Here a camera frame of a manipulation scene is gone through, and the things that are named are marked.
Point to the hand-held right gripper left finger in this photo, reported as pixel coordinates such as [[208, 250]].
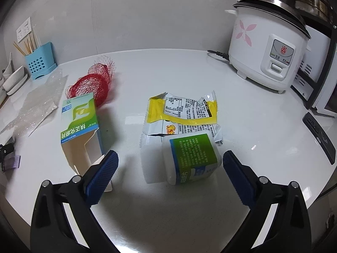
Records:
[[105, 171]]

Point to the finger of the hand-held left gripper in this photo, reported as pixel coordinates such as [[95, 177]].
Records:
[[6, 150]]

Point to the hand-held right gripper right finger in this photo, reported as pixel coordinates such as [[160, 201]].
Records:
[[237, 174]]

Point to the white green-label pill bottle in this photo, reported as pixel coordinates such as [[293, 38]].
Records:
[[189, 152]]

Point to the yellow white snack wrapper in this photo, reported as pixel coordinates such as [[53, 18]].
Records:
[[181, 110]]

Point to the clear plastic bag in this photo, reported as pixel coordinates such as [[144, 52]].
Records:
[[36, 102]]

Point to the green white medicine box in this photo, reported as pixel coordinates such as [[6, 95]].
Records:
[[79, 121]]

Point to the white ceramic dish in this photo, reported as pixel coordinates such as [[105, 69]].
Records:
[[16, 80]]

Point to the white ceramic spoon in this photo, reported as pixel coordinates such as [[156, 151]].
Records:
[[8, 66]]

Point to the red mesh net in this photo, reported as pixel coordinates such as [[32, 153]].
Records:
[[92, 84]]

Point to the black power strip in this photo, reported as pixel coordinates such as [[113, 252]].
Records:
[[320, 137]]

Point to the blue chopstick holder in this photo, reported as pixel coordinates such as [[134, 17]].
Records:
[[39, 63]]

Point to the bundle of wooden chopsticks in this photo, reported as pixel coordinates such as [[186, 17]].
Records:
[[27, 48]]

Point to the black metal rack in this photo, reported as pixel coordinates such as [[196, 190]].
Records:
[[320, 89]]

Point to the white flowered rice cooker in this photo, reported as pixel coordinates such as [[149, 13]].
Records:
[[258, 44]]

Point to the white microwave oven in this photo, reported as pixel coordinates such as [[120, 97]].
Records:
[[320, 66]]

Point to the steel pot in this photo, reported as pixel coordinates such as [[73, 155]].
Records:
[[313, 2]]

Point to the white wall socket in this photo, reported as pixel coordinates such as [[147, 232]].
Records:
[[24, 29]]

